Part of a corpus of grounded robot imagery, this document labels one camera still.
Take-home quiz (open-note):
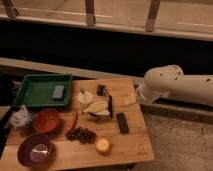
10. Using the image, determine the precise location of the red pepper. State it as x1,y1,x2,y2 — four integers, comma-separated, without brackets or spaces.
68,112,78,131

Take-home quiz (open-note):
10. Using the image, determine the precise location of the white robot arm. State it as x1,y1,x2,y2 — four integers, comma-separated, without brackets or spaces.
136,65,213,107

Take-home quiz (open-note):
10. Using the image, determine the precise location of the orange bowl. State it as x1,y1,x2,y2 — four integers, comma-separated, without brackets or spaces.
33,109,61,133

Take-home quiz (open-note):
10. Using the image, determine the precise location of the purple bowl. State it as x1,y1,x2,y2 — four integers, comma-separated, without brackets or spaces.
17,133,53,167

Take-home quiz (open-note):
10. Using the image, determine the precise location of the yellow banana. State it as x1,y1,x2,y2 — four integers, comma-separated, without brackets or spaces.
83,101,109,115

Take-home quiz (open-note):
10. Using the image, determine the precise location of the white garlic bulb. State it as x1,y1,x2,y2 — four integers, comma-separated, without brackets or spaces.
77,89,93,108

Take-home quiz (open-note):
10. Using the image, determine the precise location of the wooden cutting board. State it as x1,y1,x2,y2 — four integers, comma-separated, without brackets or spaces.
0,78,154,171

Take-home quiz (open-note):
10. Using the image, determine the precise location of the black chocolate bar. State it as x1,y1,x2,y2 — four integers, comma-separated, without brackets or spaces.
116,113,129,134

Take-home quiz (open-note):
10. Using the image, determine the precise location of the grey sponge block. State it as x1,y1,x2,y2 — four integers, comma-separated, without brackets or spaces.
52,85,64,100

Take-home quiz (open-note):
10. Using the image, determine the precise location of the bunch of dark grapes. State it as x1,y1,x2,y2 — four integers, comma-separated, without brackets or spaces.
65,127,97,144

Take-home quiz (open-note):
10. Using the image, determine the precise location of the yellow round fruit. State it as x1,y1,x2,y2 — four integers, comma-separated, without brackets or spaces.
95,138,111,155

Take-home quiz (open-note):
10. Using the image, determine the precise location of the green plastic tray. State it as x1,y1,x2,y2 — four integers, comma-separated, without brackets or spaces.
13,74,72,109

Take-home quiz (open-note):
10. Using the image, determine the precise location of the crumpled grey cloth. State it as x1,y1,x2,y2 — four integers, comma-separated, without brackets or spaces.
9,105,34,129

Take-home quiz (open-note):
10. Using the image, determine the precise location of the black handled tool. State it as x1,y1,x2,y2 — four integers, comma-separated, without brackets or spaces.
96,84,113,117

